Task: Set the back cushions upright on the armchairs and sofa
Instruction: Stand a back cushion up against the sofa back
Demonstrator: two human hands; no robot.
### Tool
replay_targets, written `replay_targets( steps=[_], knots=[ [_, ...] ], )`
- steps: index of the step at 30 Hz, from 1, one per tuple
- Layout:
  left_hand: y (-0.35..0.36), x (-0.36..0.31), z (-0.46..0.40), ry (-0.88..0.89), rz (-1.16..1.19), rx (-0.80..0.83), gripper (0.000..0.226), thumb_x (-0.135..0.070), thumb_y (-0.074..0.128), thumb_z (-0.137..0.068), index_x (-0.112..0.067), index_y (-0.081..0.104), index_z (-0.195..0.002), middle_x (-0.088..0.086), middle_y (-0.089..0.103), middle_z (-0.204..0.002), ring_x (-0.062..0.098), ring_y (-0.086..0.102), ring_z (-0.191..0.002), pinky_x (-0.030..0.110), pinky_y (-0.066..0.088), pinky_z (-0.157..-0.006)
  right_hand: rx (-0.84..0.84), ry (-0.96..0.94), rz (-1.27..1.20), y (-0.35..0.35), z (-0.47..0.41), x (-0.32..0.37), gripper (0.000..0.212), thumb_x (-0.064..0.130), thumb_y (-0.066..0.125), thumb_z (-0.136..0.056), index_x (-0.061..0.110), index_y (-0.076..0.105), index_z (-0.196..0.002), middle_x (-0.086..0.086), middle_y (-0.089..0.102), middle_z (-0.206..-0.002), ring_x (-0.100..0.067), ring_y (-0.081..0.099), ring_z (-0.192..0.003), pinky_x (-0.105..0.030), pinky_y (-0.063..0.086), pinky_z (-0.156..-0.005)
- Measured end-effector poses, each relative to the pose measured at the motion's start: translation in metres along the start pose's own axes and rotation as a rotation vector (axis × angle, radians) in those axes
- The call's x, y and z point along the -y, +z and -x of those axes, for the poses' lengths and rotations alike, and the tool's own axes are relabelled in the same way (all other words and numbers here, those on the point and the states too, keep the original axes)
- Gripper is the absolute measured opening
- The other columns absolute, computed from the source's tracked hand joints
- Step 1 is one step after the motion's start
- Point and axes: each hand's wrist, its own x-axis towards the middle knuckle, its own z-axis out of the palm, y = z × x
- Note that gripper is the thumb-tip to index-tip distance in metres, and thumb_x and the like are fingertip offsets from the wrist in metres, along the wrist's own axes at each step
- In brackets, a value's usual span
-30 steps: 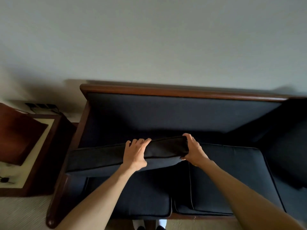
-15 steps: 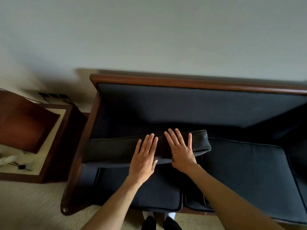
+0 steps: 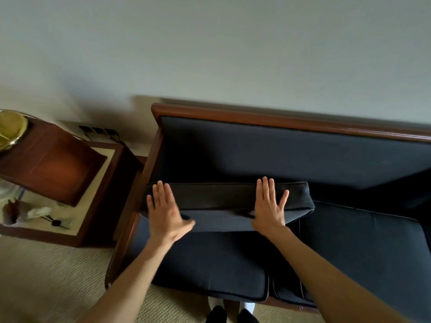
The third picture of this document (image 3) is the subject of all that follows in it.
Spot black square cushion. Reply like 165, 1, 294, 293
145, 180, 316, 232

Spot person's left forearm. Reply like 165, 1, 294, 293
79, 237, 172, 323

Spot black tasselled cord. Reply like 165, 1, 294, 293
40, 215, 72, 230

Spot wooden side table brass panel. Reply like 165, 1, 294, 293
0, 141, 144, 249

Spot white tissue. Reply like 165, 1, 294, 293
26, 206, 53, 220

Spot person's right hand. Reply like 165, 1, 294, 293
251, 176, 290, 238

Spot wooden sofa dark upholstery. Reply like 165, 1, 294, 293
104, 102, 431, 323

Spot dark wooden lamp box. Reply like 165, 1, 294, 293
0, 116, 108, 208

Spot black wall outlet panel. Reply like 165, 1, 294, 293
78, 125, 121, 141

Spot black trousers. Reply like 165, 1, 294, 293
205, 305, 260, 323

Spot person's right forearm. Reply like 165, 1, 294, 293
268, 225, 410, 323

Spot person's left hand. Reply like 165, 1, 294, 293
146, 180, 196, 244

